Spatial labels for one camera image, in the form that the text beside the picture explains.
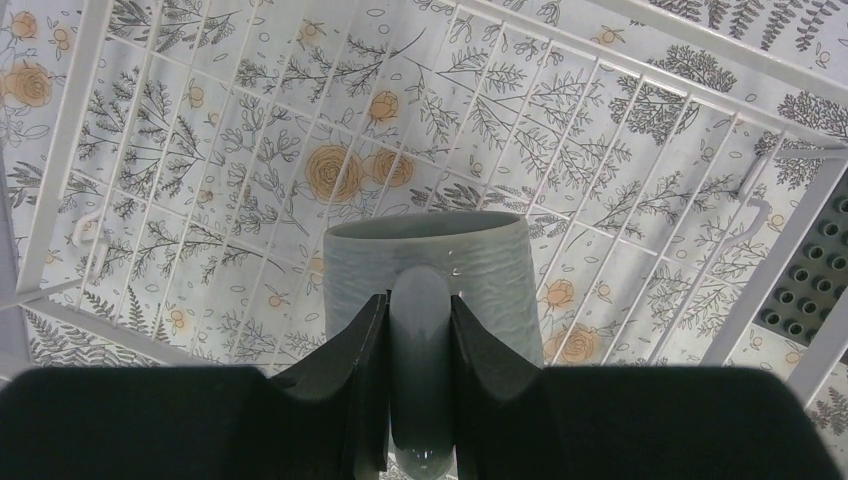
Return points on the grey ceramic cup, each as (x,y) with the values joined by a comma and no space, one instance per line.
(422,261)

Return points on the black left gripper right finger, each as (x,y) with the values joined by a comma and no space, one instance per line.
(514,420)

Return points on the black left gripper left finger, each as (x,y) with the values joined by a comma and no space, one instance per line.
(326,417)

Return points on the grey lego baseplate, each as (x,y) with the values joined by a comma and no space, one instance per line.
(815,277)

